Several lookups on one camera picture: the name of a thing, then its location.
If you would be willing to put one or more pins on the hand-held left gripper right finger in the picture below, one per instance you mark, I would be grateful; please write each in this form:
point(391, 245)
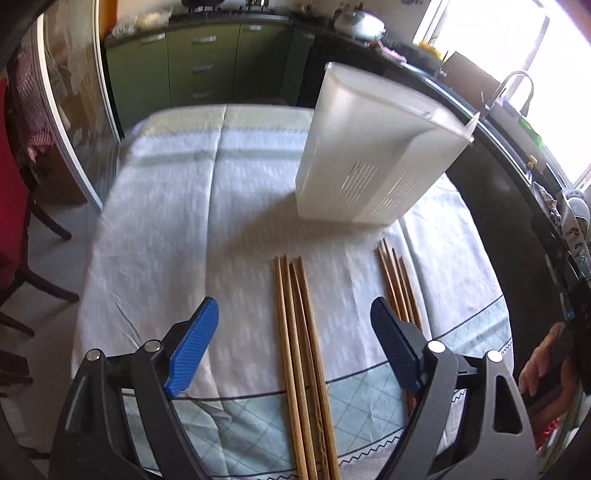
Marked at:
point(392, 346)

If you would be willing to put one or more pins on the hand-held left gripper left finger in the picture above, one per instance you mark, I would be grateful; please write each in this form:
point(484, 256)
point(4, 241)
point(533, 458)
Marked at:
point(191, 350)

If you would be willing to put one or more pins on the light wooden chopstick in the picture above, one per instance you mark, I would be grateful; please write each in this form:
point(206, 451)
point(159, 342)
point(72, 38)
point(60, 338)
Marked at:
point(310, 369)
point(321, 369)
point(290, 369)
point(300, 369)

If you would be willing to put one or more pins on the white plastic utensil holder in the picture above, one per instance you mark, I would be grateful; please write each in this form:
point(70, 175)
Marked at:
point(369, 152)

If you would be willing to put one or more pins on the person's right hand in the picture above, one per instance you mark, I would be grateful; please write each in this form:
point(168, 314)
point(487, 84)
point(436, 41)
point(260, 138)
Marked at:
point(531, 369)

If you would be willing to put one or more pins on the pale patterned tablecloth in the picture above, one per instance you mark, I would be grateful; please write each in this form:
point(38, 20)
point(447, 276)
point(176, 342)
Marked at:
point(184, 230)

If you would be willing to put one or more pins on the white printed jar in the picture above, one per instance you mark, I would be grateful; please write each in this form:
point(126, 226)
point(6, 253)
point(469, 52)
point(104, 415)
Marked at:
point(575, 221)

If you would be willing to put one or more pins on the grey rag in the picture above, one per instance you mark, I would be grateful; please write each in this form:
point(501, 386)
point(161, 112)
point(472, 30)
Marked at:
point(547, 198)

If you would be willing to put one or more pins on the dark wooden chair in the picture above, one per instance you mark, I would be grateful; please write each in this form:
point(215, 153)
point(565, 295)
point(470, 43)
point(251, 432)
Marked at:
point(11, 364)

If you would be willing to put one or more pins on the green sponge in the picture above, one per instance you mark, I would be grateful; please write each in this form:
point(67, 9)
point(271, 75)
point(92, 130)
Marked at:
point(531, 131)

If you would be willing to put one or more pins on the red chair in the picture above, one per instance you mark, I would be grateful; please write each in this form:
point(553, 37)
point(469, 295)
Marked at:
point(14, 194)

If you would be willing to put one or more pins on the steel kitchen sink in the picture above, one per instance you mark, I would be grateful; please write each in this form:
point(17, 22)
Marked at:
point(508, 124)

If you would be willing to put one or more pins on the glass sliding door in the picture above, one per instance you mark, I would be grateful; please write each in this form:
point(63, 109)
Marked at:
point(78, 115)

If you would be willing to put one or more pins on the steel kitchen faucet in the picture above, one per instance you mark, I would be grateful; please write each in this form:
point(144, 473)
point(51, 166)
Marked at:
point(517, 76)

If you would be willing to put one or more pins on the brown cutting board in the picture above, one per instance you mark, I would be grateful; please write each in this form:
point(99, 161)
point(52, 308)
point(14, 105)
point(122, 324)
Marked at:
point(466, 74)

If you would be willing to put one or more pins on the green kitchen cabinets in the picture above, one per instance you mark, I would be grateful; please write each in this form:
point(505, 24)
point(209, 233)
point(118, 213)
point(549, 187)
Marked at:
point(203, 60)

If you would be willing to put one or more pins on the checkered apron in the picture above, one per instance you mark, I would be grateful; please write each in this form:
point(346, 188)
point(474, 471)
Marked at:
point(32, 106)

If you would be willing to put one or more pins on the pink checkered cloth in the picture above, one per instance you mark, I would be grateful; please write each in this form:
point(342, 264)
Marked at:
point(388, 50)

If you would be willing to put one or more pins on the yellow basket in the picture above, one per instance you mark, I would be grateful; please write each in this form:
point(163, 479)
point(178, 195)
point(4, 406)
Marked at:
point(430, 48)

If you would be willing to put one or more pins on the white rice cooker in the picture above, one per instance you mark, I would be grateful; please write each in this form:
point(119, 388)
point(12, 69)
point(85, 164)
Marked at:
point(360, 24)

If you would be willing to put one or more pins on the white plastic bag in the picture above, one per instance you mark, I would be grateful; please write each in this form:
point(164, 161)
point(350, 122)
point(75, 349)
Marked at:
point(150, 18)

